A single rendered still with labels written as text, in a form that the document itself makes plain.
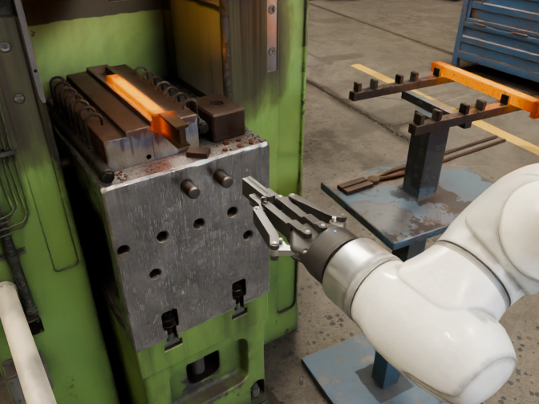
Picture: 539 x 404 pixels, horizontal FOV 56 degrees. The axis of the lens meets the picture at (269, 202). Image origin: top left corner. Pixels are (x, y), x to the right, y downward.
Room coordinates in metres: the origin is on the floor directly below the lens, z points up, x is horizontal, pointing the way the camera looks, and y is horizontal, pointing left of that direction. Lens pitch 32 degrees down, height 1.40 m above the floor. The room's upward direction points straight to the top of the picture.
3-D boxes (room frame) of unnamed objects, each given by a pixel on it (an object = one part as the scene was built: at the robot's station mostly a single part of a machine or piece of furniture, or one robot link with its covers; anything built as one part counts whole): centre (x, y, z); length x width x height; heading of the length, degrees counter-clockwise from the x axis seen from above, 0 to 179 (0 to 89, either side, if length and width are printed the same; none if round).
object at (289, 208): (0.59, -0.04, 1.00); 0.11 x 0.01 x 0.04; 32
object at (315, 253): (0.53, -0.07, 1.00); 0.09 x 0.08 x 0.07; 34
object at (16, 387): (0.83, 0.60, 0.36); 0.09 x 0.07 x 0.12; 124
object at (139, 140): (1.11, 0.35, 0.96); 0.42 x 0.20 x 0.09; 34
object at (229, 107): (1.08, 0.12, 0.95); 0.12 x 0.08 x 0.06; 34
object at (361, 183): (1.24, -0.44, 0.75); 0.60 x 0.04 x 0.01; 121
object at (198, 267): (1.15, 0.31, 0.69); 0.56 x 0.38 x 0.45; 34
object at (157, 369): (1.15, 0.31, 0.23); 0.55 x 0.37 x 0.47; 34
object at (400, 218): (1.09, -0.38, 0.74); 0.40 x 0.30 x 0.02; 117
